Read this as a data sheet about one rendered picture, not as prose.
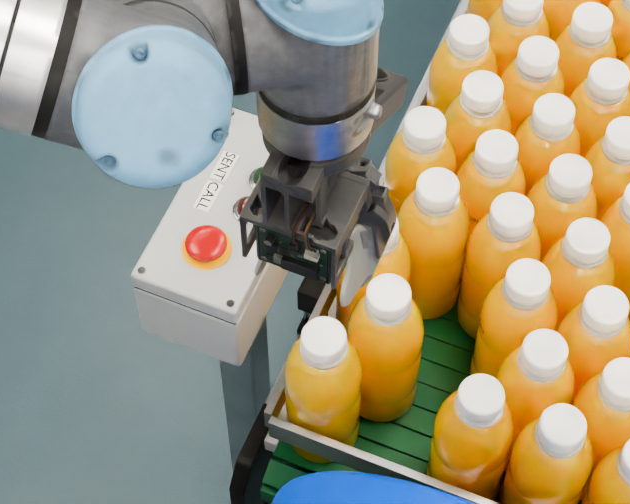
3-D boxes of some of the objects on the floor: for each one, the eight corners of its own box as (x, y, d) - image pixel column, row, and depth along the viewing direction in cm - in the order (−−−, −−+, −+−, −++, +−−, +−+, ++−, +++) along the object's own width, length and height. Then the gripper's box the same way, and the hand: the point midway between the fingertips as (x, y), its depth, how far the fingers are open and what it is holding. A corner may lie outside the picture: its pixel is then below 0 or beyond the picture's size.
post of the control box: (248, 613, 221) (207, 273, 137) (259, 589, 223) (225, 240, 139) (272, 623, 221) (246, 287, 136) (283, 599, 223) (263, 253, 138)
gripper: (199, 149, 93) (217, 314, 111) (374, 209, 90) (364, 368, 108) (253, 52, 97) (263, 227, 115) (422, 108, 95) (405, 277, 113)
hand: (326, 257), depth 112 cm, fingers open, 5 cm apart
